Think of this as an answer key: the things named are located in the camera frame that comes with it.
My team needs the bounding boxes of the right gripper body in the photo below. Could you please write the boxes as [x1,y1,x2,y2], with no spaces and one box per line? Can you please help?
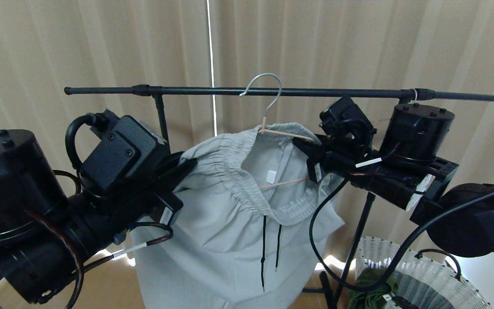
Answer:
[307,149,436,212]

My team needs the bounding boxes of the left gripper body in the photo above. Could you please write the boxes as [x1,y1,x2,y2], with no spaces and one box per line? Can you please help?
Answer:
[80,189,184,254]

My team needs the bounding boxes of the pale grey shorts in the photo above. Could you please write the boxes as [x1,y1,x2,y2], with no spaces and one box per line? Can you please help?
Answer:
[130,122,345,309]

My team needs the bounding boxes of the pink clothes hanger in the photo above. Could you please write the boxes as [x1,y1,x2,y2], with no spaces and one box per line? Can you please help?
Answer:
[239,73,316,190]

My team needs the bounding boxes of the green garment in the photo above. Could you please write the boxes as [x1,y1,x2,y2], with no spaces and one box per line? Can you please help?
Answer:
[348,268,401,309]

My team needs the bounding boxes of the black clothes rack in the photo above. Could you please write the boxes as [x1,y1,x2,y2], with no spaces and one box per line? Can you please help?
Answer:
[64,85,494,309]

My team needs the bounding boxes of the white laundry basket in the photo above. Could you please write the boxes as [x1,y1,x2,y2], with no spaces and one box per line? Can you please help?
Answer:
[350,236,493,309]

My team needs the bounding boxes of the beige curtain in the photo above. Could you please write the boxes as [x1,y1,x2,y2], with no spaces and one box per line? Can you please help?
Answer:
[0,0,494,275]

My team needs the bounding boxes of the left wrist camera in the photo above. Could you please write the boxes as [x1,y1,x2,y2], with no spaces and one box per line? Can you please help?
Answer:
[80,109,168,194]

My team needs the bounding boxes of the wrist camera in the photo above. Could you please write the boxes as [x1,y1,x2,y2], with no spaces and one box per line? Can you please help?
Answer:
[319,95,377,151]
[80,109,168,194]

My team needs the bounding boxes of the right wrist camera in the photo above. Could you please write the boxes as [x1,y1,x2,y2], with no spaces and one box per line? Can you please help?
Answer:
[319,95,377,151]

